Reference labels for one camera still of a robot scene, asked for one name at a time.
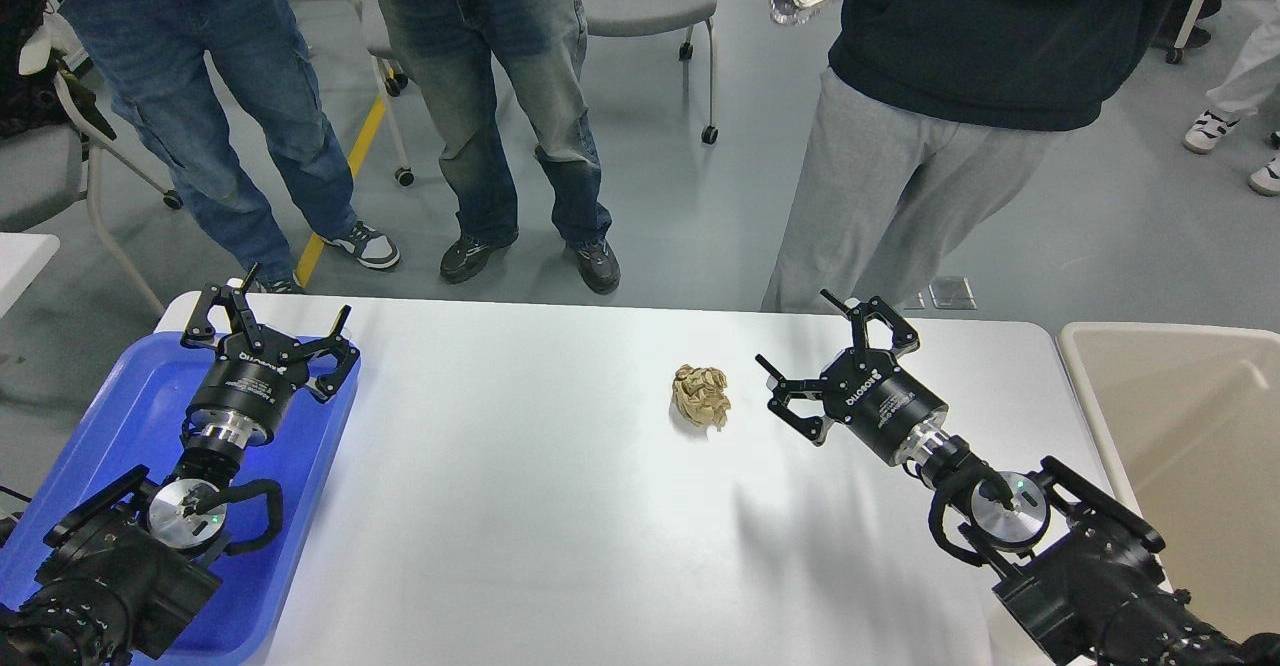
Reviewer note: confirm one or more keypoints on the person in white shoes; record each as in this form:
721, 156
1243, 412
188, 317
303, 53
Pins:
1252, 78

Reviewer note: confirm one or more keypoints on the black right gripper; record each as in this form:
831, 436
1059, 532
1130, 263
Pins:
880, 401

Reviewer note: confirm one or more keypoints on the crumpled brown paper ball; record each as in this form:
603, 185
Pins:
700, 395

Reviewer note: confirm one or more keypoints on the person in grey sweatpants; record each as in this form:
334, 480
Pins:
932, 116

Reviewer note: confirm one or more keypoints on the beige plastic bin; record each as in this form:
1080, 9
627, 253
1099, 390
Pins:
1187, 422

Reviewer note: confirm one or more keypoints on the white side table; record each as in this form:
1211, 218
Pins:
23, 257

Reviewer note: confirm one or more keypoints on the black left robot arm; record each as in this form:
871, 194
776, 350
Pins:
176, 515

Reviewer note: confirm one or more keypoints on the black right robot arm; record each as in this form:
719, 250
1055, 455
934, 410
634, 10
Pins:
1077, 570

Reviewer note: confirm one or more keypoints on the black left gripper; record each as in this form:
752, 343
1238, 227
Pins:
253, 389

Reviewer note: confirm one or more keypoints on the person in blue jeans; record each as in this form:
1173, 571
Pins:
158, 58

